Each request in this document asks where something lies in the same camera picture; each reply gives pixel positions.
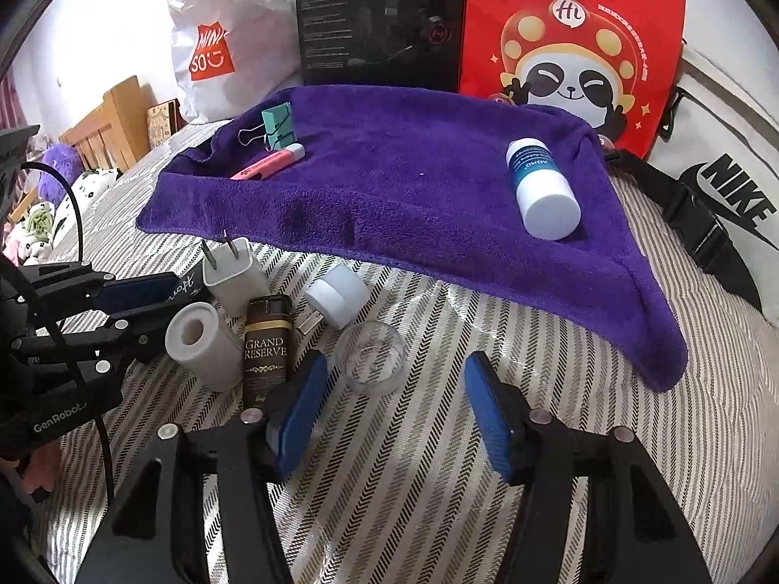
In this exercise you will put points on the white waist bag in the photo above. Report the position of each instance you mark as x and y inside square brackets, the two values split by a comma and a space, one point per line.
[718, 121]

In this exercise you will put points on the white USB night light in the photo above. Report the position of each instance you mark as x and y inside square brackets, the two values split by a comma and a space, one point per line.
[338, 295]

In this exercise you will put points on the black rectangular tube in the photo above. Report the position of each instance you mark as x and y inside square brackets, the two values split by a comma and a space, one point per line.
[195, 284]

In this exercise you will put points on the white tape roll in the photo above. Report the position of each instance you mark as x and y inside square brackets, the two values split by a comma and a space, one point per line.
[207, 353]

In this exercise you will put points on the plush toys beside bed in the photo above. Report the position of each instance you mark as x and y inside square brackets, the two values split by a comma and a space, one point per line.
[91, 185]

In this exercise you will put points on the purple towel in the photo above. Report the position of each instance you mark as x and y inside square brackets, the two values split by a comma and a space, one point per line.
[395, 194]

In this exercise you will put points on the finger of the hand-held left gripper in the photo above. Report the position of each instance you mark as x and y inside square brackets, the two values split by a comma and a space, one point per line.
[137, 292]
[146, 331]

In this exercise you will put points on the black and gold lighter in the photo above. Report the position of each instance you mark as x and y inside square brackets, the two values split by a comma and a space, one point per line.
[268, 347]

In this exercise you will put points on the wooden headboard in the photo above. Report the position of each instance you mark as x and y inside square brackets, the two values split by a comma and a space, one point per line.
[103, 134]

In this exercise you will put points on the white power adapter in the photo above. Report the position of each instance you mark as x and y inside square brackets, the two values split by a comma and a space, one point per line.
[234, 280]

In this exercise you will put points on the white plastic shopping bag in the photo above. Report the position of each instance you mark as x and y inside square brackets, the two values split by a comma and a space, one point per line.
[255, 73]

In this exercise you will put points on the pink pen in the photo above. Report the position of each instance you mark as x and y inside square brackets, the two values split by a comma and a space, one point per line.
[274, 161]

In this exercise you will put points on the red panda print paper bag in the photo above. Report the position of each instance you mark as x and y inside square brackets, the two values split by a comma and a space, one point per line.
[639, 42]

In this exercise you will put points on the green binder clip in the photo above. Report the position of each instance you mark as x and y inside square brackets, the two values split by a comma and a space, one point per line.
[277, 125]

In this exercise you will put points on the brown patterned box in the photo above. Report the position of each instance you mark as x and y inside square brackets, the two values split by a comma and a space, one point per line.
[161, 125]

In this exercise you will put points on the white and blue bottle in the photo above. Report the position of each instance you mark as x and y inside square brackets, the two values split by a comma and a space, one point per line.
[545, 194]

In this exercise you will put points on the striped bed mattress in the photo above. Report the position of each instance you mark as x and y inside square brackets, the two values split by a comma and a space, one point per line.
[395, 499]

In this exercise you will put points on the small clear glass cup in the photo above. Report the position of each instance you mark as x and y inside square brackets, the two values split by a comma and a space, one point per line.
[371, 359]

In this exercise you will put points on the purple plush toy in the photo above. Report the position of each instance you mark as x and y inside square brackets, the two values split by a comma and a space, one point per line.
[61, 164]

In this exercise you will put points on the black headset box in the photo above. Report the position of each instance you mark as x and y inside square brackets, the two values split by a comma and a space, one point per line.
[365, 12]

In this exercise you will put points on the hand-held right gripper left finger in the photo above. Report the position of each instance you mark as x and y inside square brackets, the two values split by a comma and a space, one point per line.
[298, 413]

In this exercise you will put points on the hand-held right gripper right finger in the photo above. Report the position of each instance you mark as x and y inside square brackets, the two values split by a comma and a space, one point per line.
[487, 413]

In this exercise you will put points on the person's left hand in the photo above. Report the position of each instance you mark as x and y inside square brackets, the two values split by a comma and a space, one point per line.
[45, 465]

